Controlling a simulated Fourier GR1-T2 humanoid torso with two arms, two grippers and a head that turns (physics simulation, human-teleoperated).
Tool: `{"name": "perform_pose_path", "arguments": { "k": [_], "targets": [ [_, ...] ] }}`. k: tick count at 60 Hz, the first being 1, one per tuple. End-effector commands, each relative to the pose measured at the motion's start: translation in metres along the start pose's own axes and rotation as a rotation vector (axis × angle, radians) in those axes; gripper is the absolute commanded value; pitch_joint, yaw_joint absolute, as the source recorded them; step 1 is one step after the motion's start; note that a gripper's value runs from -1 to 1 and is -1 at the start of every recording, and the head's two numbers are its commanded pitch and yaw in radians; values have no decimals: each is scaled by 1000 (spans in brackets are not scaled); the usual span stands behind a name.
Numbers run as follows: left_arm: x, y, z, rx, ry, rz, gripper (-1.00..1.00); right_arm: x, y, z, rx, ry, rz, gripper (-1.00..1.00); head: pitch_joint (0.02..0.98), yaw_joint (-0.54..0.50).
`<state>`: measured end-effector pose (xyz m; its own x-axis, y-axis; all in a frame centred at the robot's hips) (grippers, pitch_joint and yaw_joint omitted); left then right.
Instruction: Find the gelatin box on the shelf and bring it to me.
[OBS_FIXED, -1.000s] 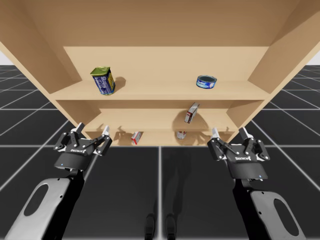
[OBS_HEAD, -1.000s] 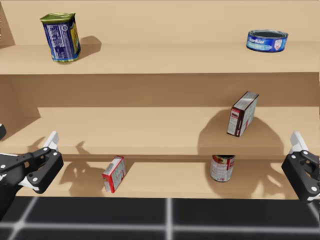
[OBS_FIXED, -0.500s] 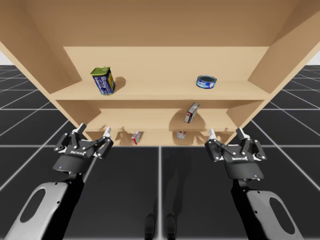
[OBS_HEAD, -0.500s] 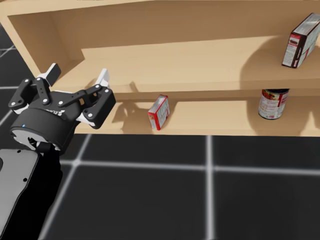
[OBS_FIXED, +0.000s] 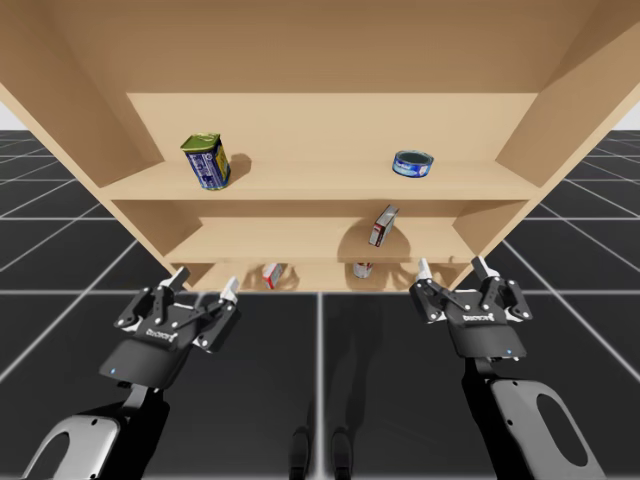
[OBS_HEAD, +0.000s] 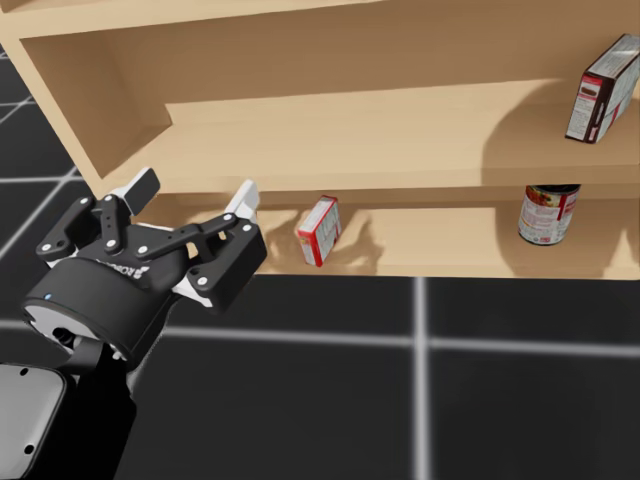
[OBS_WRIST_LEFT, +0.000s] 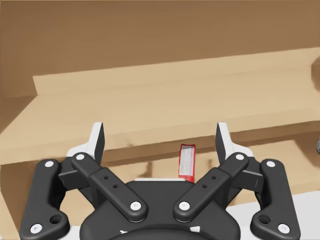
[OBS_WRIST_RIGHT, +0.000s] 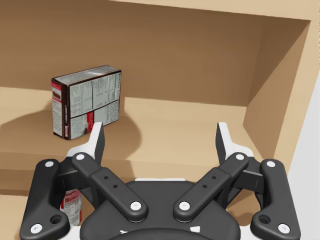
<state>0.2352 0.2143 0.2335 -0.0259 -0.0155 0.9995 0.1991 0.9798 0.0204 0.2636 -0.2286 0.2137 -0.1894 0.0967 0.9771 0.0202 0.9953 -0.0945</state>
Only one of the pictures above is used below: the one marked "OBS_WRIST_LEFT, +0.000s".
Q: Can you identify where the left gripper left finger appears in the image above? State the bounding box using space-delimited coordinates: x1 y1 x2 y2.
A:
19 121 149 238

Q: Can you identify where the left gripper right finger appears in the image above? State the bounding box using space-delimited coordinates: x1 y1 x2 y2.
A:
172 121 302 238

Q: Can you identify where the pale wooden shelf unit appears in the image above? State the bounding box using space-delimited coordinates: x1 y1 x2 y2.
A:
0 0 320 240

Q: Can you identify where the red and white carton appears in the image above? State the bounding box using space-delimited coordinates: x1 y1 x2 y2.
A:
177 143 196 183

